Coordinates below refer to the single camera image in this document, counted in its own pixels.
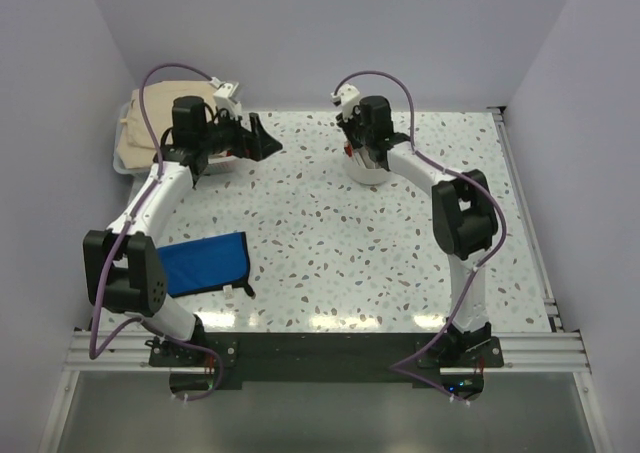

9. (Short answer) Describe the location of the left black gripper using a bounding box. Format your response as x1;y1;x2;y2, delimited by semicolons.
199;106;281;162

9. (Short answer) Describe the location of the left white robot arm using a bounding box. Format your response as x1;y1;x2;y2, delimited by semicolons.
82;96;283;365

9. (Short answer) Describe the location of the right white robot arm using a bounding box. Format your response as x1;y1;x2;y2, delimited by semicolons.
331;86;498;366

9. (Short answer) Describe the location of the round white divided organizer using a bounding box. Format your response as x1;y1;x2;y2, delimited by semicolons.
343;145;391;186

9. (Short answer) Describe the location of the white plastic basket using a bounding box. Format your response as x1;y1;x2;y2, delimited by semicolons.
112;101;241;177

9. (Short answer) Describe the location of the beige folded cloth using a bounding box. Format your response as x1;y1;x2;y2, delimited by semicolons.
116;81;216;169

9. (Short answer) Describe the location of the blue fabric pouch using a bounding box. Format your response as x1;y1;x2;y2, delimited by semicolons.
157;232;255;298

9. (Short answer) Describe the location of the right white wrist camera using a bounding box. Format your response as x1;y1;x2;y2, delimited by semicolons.
331;83;361;121

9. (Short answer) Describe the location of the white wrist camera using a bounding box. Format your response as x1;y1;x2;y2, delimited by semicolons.
210;77;242;119
331;83;361;121

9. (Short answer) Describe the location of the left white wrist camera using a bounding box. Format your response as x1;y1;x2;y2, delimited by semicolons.
210;77;242;119

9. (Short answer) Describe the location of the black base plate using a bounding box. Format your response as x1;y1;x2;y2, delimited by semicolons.
148;330;503;390

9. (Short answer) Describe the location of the aluminium frame rail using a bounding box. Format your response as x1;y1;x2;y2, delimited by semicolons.
63;331;590;374

